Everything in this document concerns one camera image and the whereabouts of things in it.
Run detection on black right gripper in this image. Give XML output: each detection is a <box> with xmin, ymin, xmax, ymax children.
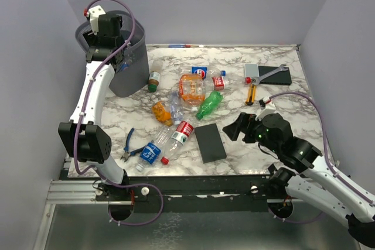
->
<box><xmin>223</xmin><ymin>111</ymin><xmax>281</xmax><ymax>154</ymax></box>

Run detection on blue label bottle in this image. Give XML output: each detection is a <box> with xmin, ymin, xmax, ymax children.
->
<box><xmin>135</xmin><ymin>141</ymin><xmax>162</xmax><ymax>172</ymax></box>
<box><xmin>118</xmin><ymin>56</ymin><xmax>134</xmax><ymax>72</ymax></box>

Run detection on red label bottle red cap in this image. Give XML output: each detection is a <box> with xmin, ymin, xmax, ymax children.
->
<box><xmin>204</xmin><ymin>76</ymin><xmax>251</xmax><ymax>91</ymax></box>

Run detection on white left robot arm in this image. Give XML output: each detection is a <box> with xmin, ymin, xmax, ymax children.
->
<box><xmin>58</xmin><ymin>11</ymin><xmax>136</xmax><ymax>200</ymax></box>

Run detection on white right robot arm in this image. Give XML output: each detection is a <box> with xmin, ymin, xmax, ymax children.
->
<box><xmin>223</xmin><ymin>112</ymin><xmax>374</xmax><ymax>248</ymax></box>

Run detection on grey mesh waste bin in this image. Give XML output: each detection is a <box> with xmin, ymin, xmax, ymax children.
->
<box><xmin>75</xmin><ymin>10</ymin><xmax>149</xmax><ymax>98</ymax></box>

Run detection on green plastic bottle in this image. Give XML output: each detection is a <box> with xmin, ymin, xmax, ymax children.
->
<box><xmin>195</xmin><ymin>91</ymin><xmax>223</xmax><ymax>120</ymax></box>

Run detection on yellow utility knife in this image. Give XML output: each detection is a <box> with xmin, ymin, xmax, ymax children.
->
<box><xmin>245</xmin><ymin>84</ymin><xmax>256</xmax><ymax>106</ymax></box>

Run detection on red label water bottle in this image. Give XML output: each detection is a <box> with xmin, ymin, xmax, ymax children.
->
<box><xmin>161</xmin><ymin>118</ymin><xmax>196</xmax><ymax>165</ymax></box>

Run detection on silver wrench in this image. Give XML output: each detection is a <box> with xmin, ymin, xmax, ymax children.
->
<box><xmin>251</xmin><ymin>64</ymin><xmax>289</xmax><ymax>85</ymax></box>

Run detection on brown bottle green cap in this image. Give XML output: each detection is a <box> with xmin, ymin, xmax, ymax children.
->
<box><xmin>148</xmin><ymin>60</ymin><xmax>163</xmax><ymax>93</ymax></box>

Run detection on large orange juice bottle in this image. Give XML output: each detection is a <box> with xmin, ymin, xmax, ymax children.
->
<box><xmin>179</xmin><ymin>74</ymin><xmax>206</xmax><ymax>108</ymax></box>

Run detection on clear crushed bottle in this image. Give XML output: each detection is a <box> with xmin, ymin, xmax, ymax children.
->
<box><xmin>169</xmin><ymin>91</ymin><xmax>183</xmax><ymax>125</ymax></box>

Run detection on blue red pen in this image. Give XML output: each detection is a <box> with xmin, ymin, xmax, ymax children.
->
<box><xmin>168</xmin><ymin>44</ymin><xmax>192</xmax><ymax>49</ymax></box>

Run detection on pepsi label clear bottle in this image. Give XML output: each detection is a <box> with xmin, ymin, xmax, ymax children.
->
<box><xmin>181</xmin><ymin>66</ymin><xmax>226</xmax><ymax>80</ymax></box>

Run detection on grey white hub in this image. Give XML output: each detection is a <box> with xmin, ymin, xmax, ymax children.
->
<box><xmin>244</xmin><ymin>63</ymin><xmax>260</xmax><ymax>78</ymax></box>

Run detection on black box rear right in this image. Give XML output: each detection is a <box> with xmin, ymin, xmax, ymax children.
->
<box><xmin>258</xmin><ymin>66</ymin><xmax>292</xmax><ymax>85</ymax></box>

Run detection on small orange juice bottle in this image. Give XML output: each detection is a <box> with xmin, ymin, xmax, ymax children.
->
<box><xmin>152</xmin><ymin>102</ymin><xmax>173</xmax><ymax>126</ymax></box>

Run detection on black network switch centre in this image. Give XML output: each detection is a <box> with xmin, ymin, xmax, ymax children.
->
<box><xmin>195</xmin><ymin>124</ymin><xmax>227</xmax><ymax>164</ymax></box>

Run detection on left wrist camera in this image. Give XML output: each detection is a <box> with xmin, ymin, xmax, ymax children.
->
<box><xmin>84</xmin><ymin>5</ymin><xmax>105</xmax><ymax>35</ymax></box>

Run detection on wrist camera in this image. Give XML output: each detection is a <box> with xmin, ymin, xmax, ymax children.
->
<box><xmin>84</xmin><ymin>5</ymin><xmax>105</xmax><ymax>35</ymax></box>
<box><xmin>257</xmin><ymin>97</ymin><xmax>276</xmax><ymax>120</ymax></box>

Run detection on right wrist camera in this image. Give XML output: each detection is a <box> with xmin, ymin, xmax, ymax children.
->
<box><xmin>257</xmin><ymin>97</ymin><xmax>276</xmax><ymax>120</ymax></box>

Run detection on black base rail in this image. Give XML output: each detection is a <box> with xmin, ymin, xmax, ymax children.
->
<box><xmin>96</xmin><ymin>174</ymin><xmax>287</xmax><ymax>213</ymax></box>

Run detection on blue handled pliers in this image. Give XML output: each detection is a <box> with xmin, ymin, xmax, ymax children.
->
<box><xmin>120</xmin><ymin>128</ymin><xmax>145</xmax><ymax>162</ymax></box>

